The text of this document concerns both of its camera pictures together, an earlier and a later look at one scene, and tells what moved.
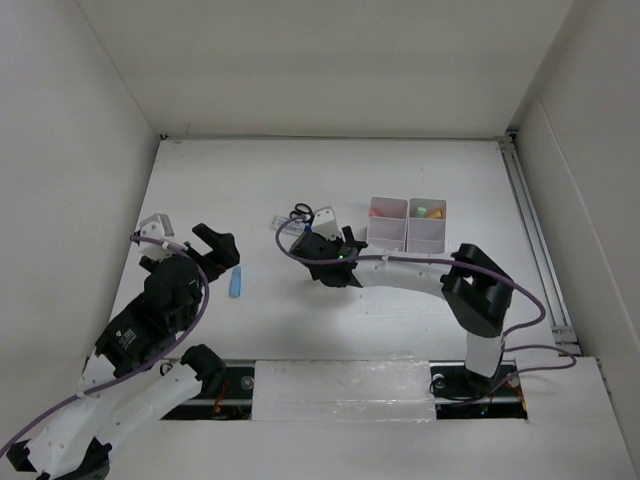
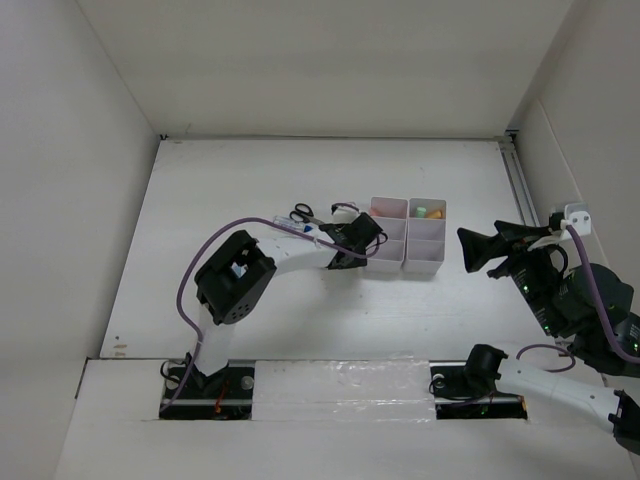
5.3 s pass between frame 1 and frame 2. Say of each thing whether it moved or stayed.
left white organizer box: stayed
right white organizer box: stayed
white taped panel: stayed
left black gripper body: moved
